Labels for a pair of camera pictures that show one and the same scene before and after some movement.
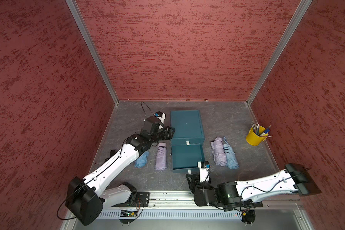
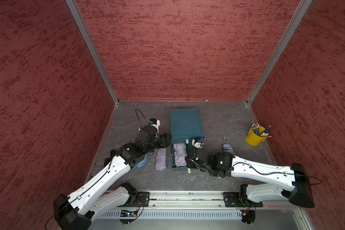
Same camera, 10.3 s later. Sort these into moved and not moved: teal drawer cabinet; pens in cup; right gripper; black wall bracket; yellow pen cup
Moved: right gripper
Not moved: teal drawer cabinet; yellow pen cup; black wall bracket; pens in cup
